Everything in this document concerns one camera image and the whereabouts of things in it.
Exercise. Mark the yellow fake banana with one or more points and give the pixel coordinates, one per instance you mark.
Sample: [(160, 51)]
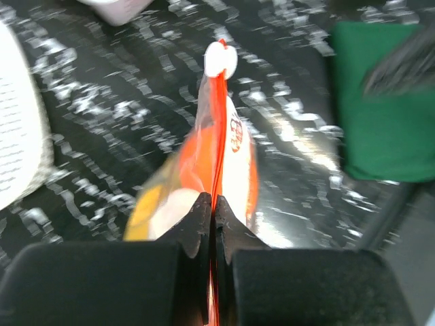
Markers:
[(138, 227)]

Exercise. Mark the white rectangular slotted basket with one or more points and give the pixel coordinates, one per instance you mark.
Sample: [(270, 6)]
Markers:
[(117, 12)]

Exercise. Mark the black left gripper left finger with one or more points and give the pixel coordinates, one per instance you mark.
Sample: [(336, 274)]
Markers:
[(161, 282)]

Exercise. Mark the clear zip top bag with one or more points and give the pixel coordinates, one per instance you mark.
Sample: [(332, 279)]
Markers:
[(218, 156)]

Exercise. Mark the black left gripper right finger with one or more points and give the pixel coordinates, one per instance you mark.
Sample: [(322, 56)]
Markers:
[(259, 285)]

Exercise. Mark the white oval perforated basket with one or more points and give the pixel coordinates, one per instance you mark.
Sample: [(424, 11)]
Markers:
[(27, 154)]

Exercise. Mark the pale cream fake food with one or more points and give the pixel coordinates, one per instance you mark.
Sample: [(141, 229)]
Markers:
[(171, 211)]

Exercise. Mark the folded green cloth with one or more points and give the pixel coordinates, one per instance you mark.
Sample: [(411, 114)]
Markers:
[(386, 136)]

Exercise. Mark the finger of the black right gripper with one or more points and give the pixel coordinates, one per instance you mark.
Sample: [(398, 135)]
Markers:
[(407, 67)]

